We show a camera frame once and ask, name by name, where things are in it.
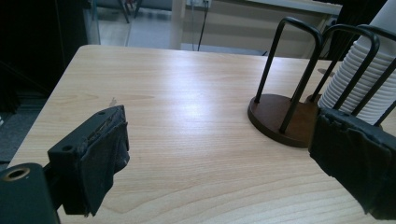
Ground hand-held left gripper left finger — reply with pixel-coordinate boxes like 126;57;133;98
43;105;131;217

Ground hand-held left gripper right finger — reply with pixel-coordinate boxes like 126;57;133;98
308;106;396;221

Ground stack of white paper cups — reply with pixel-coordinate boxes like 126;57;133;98
318;0;396;126

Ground dark cabinet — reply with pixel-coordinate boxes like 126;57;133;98
0;0;90;113

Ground dark chair legs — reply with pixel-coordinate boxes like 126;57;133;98
116;0;144;24

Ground white background desk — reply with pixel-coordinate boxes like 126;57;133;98
170;0;344;59

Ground black hanging cable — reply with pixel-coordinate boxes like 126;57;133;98
196;1;210;52

